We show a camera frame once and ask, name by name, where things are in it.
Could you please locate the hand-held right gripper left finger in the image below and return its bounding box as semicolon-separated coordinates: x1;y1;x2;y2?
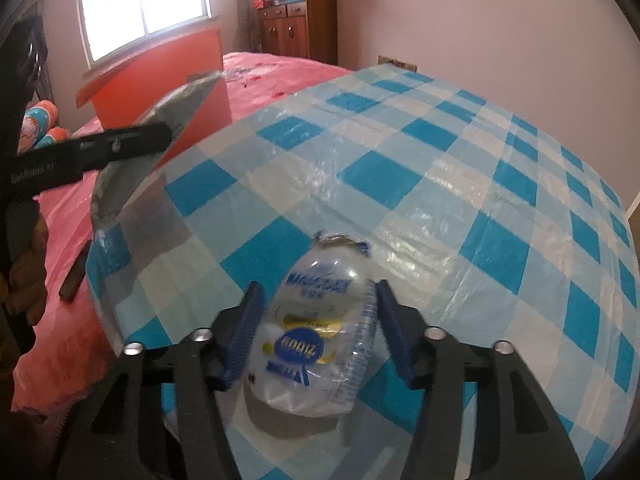
57;281;267;480

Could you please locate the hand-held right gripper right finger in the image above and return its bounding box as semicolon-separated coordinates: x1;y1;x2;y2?
375;279;586;480

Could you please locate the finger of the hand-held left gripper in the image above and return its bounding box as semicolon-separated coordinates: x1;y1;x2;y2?
75;122;173;173

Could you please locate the silver white plastic bag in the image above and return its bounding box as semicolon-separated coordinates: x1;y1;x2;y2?
91;72;226;226

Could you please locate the white plastic bottle blue print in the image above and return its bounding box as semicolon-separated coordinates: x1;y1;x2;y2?
242;230;377;418

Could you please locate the orange chair back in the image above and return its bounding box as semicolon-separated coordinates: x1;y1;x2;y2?
76;27;232;173

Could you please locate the person's left hand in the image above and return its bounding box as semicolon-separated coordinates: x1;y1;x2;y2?
5;215;51;323

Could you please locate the colourful cartoon pillow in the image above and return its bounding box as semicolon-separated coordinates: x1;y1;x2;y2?
17;100;68;153

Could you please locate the blue white checkered tablecloth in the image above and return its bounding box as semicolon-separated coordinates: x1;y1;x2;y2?
85;65;640;480

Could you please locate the window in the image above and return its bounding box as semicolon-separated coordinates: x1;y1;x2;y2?
75;0;223;72

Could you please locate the pink bed blanket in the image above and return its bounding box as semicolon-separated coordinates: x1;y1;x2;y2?
10;51;351;413

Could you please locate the grey curtain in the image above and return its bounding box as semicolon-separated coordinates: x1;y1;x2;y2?
231;0;262;53

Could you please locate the brown wooden cabinet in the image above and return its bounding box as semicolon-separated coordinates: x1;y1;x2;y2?
254;0;338;64

